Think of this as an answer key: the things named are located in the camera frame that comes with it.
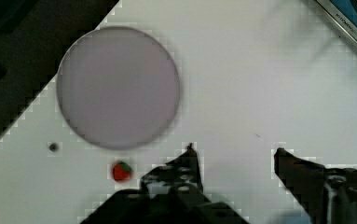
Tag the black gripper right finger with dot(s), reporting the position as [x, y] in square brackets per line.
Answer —
[328, 195]

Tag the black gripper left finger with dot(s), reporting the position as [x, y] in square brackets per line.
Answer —
[169, 194]

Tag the dark red strawberry toy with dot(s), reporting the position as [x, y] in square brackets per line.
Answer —
[121, 171]

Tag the grey round plate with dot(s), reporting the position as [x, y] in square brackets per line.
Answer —
[118, 88]

